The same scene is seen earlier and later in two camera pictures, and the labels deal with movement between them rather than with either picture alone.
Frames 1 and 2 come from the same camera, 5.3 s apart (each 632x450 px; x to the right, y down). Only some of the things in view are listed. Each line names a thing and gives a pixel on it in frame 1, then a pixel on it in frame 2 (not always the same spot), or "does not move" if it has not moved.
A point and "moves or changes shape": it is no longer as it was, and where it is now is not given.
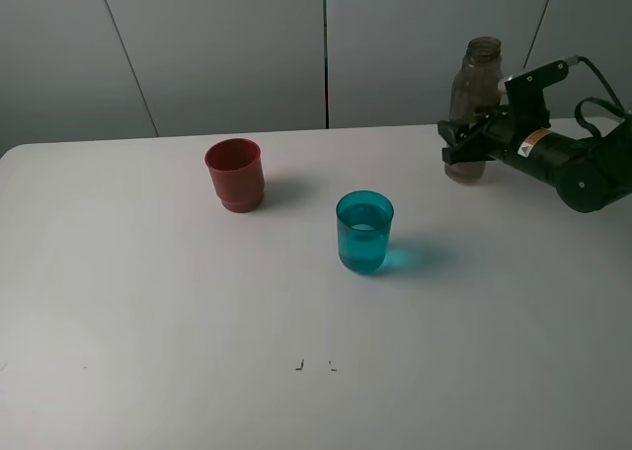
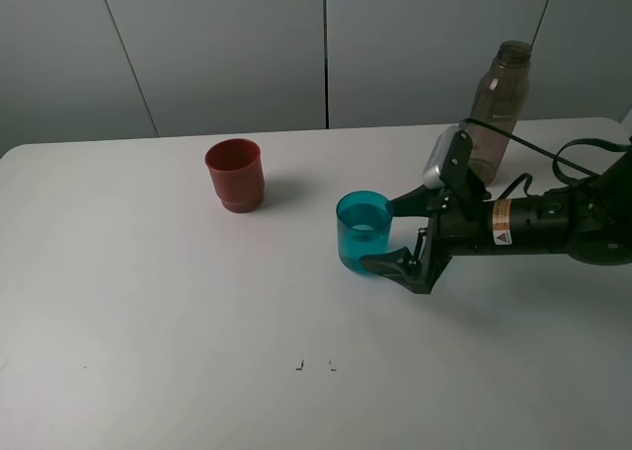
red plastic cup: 237,174 does not move
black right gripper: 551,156 → 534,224
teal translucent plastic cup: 364,219 does not move
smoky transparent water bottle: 476,89 moves or changes shape
